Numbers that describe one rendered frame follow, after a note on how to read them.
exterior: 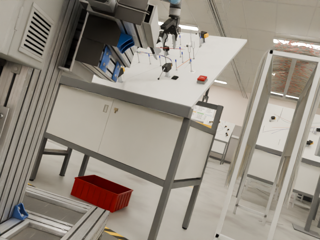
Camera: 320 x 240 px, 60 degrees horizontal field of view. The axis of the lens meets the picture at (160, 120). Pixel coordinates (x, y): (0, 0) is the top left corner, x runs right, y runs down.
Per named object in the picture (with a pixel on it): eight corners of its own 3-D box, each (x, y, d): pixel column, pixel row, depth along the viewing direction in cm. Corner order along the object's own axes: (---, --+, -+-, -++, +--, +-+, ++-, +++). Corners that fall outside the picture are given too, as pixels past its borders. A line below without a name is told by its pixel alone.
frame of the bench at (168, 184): (151, 248, 165) (189, 118, 167) (27, 179, 221) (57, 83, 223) (187, 229, 218) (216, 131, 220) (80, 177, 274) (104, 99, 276)
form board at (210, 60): (57, 75, 222) (56, 73, 220) (132, 28, 286) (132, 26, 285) (191, 109, 166) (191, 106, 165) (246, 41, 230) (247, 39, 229)
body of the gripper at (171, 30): (180, 35, 188) (183, 16, 185) (174, 35, 181) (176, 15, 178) (170, 34, 192) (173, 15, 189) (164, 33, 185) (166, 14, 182)
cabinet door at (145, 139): (164, 180, 168) (183, 117, 168) (96, 153, 193) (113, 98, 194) (165, 180, 170) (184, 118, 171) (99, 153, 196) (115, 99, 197)
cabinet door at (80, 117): (96, 152, 194) (113, 98, 195) (45, 132, 220) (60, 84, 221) (98, 153, 196) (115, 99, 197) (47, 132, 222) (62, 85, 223)
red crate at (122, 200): (112, 213, 203) (118, 195, 203) (69, 194, 215) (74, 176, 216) (128, 206, 230) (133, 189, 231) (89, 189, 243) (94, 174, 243)
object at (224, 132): (220, 165, 1027) (233, 121, 1030) (191, 155, 1071) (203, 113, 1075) (223, 164, 1094) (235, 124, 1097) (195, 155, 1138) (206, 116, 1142)
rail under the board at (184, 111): (187, 117, 164) (190, 107, 164) (53, 81, 219) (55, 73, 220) (190, 119, 168) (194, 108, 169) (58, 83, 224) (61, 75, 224)
